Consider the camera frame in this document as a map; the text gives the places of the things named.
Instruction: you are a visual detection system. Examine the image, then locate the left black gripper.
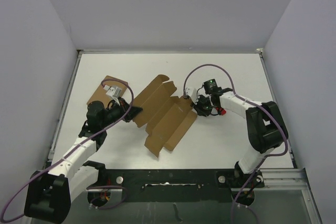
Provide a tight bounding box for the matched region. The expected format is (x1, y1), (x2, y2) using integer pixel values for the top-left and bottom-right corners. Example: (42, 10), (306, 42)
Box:
(100, 96), (143, 128)

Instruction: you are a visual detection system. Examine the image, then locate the brown cardboard box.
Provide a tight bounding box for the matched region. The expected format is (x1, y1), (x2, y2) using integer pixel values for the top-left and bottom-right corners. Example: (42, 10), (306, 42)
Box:
(87, 76), (128, 108)
(133, 74), (197, 157)

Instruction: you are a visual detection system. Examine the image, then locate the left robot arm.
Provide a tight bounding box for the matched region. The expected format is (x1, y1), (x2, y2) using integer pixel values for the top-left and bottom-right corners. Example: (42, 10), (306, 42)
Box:
(24, 97), (143, 223)

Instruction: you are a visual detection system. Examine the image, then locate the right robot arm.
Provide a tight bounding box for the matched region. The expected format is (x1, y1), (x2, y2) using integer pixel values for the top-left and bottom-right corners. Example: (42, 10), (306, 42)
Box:
(184, 79), (288, 187)

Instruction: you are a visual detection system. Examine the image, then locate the folded brown cardboard box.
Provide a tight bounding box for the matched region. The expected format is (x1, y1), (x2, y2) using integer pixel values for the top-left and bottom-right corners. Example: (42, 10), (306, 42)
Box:
(87, 76), (128, 108)

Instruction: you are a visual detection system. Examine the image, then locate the red rectangular block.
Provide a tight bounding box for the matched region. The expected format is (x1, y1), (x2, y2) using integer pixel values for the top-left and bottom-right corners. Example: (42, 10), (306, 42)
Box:
(217, 108), (226, 115)

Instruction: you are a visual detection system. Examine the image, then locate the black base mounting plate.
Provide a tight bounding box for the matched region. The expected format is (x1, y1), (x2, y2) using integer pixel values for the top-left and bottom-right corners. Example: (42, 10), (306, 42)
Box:
(87, 169), (265, 207)

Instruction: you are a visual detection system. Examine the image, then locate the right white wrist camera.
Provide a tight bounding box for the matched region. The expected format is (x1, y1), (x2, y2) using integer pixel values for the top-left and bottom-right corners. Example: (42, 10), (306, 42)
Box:
(183, 87), (198, 104)

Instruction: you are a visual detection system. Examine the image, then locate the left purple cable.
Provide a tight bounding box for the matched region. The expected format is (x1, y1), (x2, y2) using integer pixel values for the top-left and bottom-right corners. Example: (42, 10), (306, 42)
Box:
(0, 78), (135, 221)

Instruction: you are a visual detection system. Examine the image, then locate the purple cable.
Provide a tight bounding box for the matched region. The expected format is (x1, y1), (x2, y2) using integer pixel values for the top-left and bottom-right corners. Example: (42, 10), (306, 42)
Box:
(0, 78), (135, 221)
(183, 63), (289, 224)

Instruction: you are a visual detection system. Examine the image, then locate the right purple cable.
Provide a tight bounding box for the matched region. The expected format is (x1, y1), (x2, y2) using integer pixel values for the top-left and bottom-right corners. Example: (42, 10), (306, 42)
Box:
(183, 63), (289, 224)

